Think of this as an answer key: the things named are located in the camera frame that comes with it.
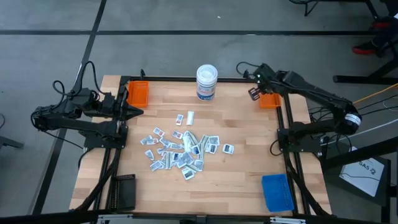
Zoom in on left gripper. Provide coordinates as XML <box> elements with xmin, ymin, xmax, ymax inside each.
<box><xmin>101</xmin><ymin>85</ymin><xmax>144</xmax><ymax>122</ymax></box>

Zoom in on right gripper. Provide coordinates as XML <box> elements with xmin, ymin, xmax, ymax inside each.
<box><xmin>248</xmin><ymin>63</ymin><xmax>280</xmax><ymax>101</ymax></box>

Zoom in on large white gauze packet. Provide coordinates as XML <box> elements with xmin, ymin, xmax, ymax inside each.
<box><xmin>182</xmin><ymin>130</ymin><xmax>193</xmax><ymax>153</ymax></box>

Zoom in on orange plastic mesh basket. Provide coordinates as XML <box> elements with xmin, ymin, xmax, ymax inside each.
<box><xmin>127</xmin><ymin>80</ymin><xmax>150</xmax><ymax>108</ymax></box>
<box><xmin>259</xmin><ymin>92</ymin><xmax>282</xmax><ymax>110</ymax></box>

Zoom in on white wipes canister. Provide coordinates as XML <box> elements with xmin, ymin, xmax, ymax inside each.
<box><xmin>196</xmin><ymin>64</ymin><xmax>218</xmax><ymax>102</ymax></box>

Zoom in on black plastic mesh basket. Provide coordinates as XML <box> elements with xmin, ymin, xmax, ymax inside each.
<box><xmin>111</xmin><ymin>174</ymin><xmax>137</xmax><ymax>211</ymax></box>

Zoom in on blue plastic mesh basket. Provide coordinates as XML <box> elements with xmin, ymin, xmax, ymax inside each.
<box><xmin>261</xmin><ymin>173</ymin><xmax>295</xmax><ymax>213</ymax></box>

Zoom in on black stand foot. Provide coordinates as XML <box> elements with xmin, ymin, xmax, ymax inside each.
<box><xmin>333</xmin><ymin>57</ymin><xmax>398</xmax><ymax>85</ymax></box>

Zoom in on black diagonal beam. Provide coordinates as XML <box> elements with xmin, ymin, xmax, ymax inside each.
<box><xmin>320</xmin><ymin>136</ymin><xmax>398</xmax><ymax>169</ymax></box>

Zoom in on person's shoe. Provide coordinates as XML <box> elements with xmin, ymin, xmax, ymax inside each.
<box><xmin>352</xmin><ymin>40</ymin><xmax>379</xmax><ymax>56</ymax></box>
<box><xmin>371</xmin><ymin>17</ymin><xmax>394</xmax><ymax>32</ymax></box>

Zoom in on grey stand foot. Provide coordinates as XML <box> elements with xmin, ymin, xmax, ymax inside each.
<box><xmin>0</xmin><ymin>135</ymin><xmax>25</xmax><ymax>150</ymax></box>

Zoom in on white printed paper sheet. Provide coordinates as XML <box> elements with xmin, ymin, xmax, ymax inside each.
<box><xmin>338</xmin><ymin>157</ymin><xmax>386</xmax><ymax>197</ymax></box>

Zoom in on black rig beam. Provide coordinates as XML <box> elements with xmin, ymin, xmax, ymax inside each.
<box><xmin>0</xmin><ymin>210</ymin><xmax>398</xmax><ymax>224</ymax></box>

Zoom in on black furniture legs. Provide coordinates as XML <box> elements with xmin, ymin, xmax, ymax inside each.
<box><xmin>288</xmin><ymin>0</ymin><xmax>380</xmax><ymax>18</ymax></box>

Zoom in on person's leg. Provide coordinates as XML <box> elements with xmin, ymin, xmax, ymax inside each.
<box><xmin>374</xmin><ymin>18</ymin><xmax>398</xmax><ymax>58</ymax></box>

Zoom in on black stand platform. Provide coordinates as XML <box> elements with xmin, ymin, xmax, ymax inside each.
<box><xmin>323</xmin><ymin>149</ymin><xmax>393</xmax><ymax>208</ymax></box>

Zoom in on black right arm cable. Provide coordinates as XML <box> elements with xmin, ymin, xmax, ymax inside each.
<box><xmin>236</xmin><ymin>61</ymin><xmax>261</xmax><ymax>78</ymax></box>

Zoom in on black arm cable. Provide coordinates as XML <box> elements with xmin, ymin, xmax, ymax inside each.
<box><xmin>52</xmin><ymin>60</ymin><xmax>105</xmax><ymax>97</ymax></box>
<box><xmin>236</xmin><ymin>61</ymin><xmax>261</xmax><ymax>78</ymax></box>

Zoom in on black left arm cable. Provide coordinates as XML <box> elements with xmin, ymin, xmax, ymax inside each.
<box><xmin>52</xmin><ymin>60</ymin><xmax>105</xmax><ymax>97</ymax></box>

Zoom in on black corrugated cable conduit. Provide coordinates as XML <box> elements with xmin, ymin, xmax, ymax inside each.
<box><xmin>285</xmin><ymin>152</ymin><xmax>331</xmax><ymax>216</ymax></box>
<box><xmin>74</xmin><ymin>148</ymin><xmax>122</xmax><ymax>213</ymax></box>

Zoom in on silver metal bracket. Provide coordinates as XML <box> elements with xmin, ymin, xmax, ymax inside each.
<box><xmin>96</xmin><ymin>213</ymin><xmax>134</xmax><ymax>224</ymax></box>
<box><xmin>269</xmin><ymin>217</ymin><xmax>307</xmax><ymax>224</ymax></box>

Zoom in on yellow floor cable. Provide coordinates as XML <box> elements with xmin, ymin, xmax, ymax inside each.
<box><xmin>353</xmin><ymin>83</ymin><xmax>398</xmax><ymax>105</ymax></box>

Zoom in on black floor cable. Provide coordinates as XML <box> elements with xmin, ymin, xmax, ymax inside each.
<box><xmin>357</xmin><ymin>106</ymin><xmax>398</xmax><ymax>118</ymax></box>
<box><xmin>354</xmin><ymin>93</ymin><xmax>398</xmax><ymax>108</ymax></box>

